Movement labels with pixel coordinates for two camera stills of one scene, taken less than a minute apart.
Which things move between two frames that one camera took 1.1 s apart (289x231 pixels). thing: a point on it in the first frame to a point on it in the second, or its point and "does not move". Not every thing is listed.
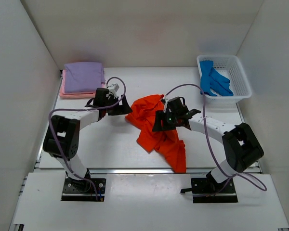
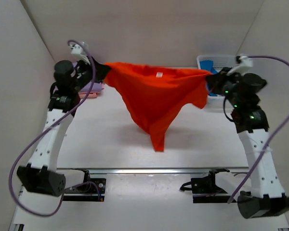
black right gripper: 163,119 to 218,80
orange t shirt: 165,142 to 155,96
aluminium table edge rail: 132,170 does not move
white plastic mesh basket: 229,66 does not move
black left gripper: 116,107 to 94,70
